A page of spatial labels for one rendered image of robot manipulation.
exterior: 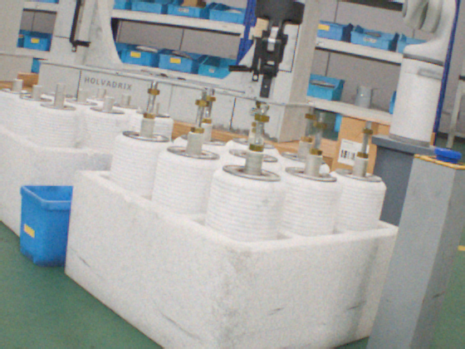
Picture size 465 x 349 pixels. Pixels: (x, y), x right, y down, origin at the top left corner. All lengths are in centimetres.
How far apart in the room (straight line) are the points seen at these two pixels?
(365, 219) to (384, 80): 829
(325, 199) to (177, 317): 25
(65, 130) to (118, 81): 207
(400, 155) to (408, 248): 45
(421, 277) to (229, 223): 27
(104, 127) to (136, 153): 33
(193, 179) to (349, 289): 28
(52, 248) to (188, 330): 36
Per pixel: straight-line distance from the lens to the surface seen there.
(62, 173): 120
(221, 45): 994
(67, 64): 348
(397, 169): 128
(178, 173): 86
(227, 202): 78
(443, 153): 85
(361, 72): 929
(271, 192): 78
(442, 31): 132
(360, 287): 96
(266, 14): 95
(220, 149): 103
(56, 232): 108
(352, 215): 96
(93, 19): 360
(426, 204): 84
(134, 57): 630
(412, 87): 130
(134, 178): 96
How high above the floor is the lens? 38
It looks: 9 degrees down
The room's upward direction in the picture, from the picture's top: 10 degrees clockwise
